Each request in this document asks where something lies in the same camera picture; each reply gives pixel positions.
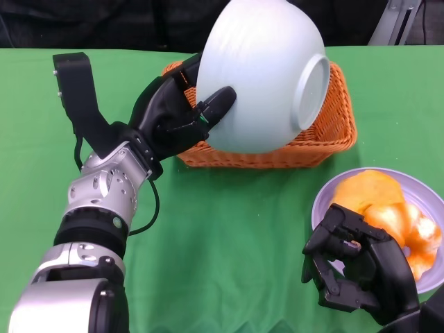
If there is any white round bowl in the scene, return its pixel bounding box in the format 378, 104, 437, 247
196, 0, 331, 154

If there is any pumpkin-shaped orange bread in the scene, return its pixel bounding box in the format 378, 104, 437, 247
364, 203, 443, 282

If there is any white round plate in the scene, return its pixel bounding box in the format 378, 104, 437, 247
311, 167, 444, 295

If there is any green tablecloth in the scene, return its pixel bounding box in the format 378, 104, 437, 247
0, 44, 444, 333

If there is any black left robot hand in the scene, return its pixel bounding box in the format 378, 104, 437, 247
130, 51, 239, 161

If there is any round orange-white bread bun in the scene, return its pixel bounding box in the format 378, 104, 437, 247
332, 169, 407, 249

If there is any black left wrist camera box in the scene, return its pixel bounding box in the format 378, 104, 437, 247
52, 51, 139, 159

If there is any orange wicker basket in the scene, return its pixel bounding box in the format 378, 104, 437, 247
162, 59, 358, 169

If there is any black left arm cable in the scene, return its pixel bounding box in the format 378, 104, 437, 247
74, 137, 161, 237

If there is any grey metal frame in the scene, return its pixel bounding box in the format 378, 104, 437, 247
367, 0, 426, 46

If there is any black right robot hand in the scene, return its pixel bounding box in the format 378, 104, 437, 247
300, 203, 422, 325

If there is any black backdrop cloth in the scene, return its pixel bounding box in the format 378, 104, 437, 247
0, 0, 388, 55

